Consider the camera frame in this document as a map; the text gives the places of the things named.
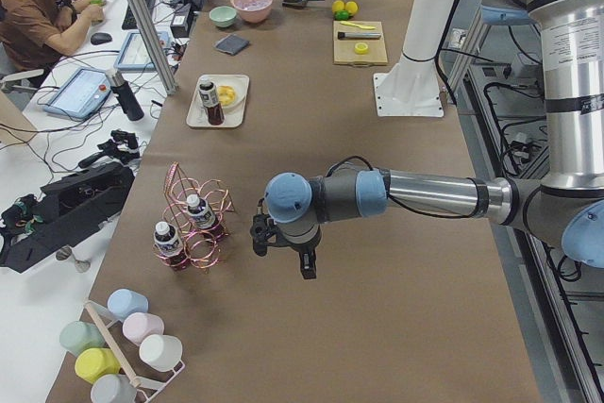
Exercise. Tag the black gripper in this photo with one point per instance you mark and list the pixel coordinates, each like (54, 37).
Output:
(302, 249)

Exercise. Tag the white round plate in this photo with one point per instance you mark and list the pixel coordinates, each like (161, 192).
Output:
(237, 102)

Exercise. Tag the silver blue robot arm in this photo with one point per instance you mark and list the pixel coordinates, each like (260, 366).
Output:
(563, 208)

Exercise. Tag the tea bottle on tray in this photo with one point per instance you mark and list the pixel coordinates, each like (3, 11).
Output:
(210, 101)

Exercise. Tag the white rabbit tray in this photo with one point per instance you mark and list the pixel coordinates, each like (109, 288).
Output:
(197, 118)

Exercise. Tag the metal ice scoop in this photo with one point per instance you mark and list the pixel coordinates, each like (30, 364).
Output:
(298, 3)

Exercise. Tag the lower yellow lemon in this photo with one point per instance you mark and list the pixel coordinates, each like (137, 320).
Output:
(337, 6)

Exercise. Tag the yellow lemon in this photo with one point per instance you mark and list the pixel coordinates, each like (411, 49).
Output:
(351, 7)
(337, 6)

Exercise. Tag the pink bowl with ice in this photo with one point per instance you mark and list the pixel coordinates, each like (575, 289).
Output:
(252, 11)

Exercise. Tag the green lime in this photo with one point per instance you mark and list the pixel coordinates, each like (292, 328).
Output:
(341, 15)

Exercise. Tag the yellow plastic knife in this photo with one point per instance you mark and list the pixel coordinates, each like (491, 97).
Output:
(358, 25)

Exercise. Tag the upper yellow lemon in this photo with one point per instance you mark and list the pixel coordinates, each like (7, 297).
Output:
(351, 7)

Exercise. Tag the steel muddler black tip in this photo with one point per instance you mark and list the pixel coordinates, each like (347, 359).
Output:
(343, 35)

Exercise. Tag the green bowl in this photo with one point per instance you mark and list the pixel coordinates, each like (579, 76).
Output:
(223, 16)

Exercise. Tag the wooden cutting board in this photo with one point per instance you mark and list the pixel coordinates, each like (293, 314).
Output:
(343, 50)

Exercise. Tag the grey folded cloth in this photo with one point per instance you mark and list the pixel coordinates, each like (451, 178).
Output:
(231, 44)

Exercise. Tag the tea bottle in rack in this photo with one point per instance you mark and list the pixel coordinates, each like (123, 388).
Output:
(203, 217)
(169, 246)

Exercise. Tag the white cup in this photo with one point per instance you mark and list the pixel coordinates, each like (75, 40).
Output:
(161, 352)

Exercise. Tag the pink cup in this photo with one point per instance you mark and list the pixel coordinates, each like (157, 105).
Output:
(139, 325)

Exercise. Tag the blue cup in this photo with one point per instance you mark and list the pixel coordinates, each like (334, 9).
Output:
(124, 302)

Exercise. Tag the black thermos bottle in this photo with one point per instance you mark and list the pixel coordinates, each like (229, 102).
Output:
(124, 94)

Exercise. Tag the black computer mouse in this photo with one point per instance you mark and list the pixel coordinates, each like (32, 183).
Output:
(99, 38)

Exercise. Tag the grey cup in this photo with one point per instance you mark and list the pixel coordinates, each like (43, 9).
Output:
(113, 388)

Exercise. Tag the yellow cup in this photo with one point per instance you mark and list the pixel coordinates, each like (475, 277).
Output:
(93, 363)

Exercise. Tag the upper teach pendant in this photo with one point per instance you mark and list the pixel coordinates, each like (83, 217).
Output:
(82, 95)

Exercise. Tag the green cup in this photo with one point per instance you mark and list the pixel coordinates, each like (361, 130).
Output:
(79, 336)

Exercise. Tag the copper wire bottle rack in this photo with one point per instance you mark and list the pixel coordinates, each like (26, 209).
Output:
(203, 253)

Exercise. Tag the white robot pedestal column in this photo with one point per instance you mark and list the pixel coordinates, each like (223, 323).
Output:
(425, 30)

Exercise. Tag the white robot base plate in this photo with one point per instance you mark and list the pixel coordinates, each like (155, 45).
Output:
(405, 95)

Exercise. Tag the aluminium frame post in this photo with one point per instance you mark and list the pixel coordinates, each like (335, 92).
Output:
(151, 40)

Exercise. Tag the white wire cup rack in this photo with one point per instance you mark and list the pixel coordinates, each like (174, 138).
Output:
(148, 382)

